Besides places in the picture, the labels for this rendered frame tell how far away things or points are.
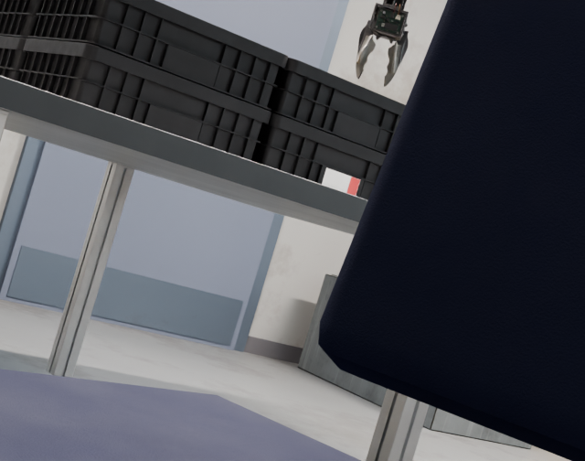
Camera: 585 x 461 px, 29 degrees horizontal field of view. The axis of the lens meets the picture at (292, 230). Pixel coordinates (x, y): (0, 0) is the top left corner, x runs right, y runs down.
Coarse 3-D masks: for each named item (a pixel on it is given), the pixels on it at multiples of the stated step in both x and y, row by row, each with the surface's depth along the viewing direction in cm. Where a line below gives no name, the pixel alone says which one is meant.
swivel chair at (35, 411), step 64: (448, 0) 63; (512, 0) 60; (576, 0) 58; (448, 64) 61; (512, 64) 59; (576, 64) 56; (448, 128) 60; (512, 128) 57; (576, 128) 55; (384, 192) 61; (448, 192) 58; (512, 192) 56; (576, 192) 54; (384, 256) 59; (448, 256) 57; (512, 256) 55; (576, 256) 53; (320, 320) 61; (384, 320) 58; (448, 320) 56; (512, 320) 54; (576, 320) 52; (0, 384) 60; (64, 384) 65; (128, 384) 71; (384, 384) 59; (448, 384) 55; (512, 384) 53; (576, 384) 51; (0, 448) 47; (64, 448) 50; (128, 448) 54; (192, 448) 58; (256, 448) 63; (320, 448) 69; (576, 448) 51
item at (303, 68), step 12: (288, 60) 218; (300, 72) 218; (312, 72) 220; (324, 72) 221; (324, 84) 222; (336, 84) 223; (348, 84) 225; (360, 96) 227; (372, 96) 229; (384, 96) 231; (384, 108) 231; (396, 108) 233
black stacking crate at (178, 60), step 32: (64, 0) 209; (96, 0) 198; (64, 32) 205; (96, 32) 195; (128, 32) 198; (160, 32) 201; (192, 32) 205; (160, 64) 202; (192, 64) 205; (224, 64) 210; (256, 64) 214; (256, 96) 215
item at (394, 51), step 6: (396, 42) 239; (390, 48) 240; (396, 48) 238; (390, 54) 240; (396, 54) 240; (390, 60) 240; (396, 60) 240; (390, 66) 240; (396, 66) 240; (390, 72) 240; (390, 78) 240; (384, 84) 240
